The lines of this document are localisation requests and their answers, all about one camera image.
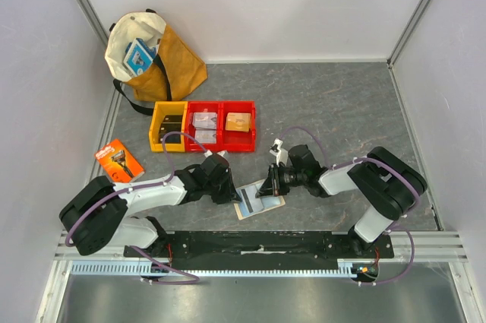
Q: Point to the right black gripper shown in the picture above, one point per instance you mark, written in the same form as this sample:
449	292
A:
274	180

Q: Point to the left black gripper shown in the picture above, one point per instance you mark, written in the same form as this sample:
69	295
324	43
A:
230	192

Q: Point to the silver credit card black stripe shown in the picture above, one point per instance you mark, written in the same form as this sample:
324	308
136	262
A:
249	204

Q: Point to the beige leather card holder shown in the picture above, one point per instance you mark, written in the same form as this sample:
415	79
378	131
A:
269	203

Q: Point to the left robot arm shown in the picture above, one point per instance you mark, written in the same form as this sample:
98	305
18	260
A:
103	213

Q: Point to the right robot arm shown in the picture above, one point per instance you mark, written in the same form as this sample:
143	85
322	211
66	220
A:
391	186

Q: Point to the lower silver card stack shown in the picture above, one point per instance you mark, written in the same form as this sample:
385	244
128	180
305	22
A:
206	136

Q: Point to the black cards in yellow bin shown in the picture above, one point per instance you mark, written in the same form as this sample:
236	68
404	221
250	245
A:
169	124

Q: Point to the red right plastic bin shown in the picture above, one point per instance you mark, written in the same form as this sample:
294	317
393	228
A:
237	141

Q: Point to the red plastic bin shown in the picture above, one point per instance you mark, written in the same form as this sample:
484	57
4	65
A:
237	141
191	145

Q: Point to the red middle plastic bin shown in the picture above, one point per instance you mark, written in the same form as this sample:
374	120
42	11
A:
191	145

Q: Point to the yellow plastic bin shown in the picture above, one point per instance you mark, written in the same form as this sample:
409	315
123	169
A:
161	109

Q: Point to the orange razor box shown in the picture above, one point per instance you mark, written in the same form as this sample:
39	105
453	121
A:
118	163

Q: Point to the mustard and white tote bag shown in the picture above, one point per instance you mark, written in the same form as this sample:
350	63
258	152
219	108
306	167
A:
175	72

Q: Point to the blue razor box in bag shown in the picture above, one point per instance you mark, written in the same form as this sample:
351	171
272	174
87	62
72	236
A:
139	57

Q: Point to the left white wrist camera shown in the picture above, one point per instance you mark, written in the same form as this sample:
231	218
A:
222	153

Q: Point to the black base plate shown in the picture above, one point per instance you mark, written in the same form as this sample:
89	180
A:
263	250

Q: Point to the grey cable duct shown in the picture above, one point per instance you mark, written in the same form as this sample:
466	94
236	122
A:
146	269

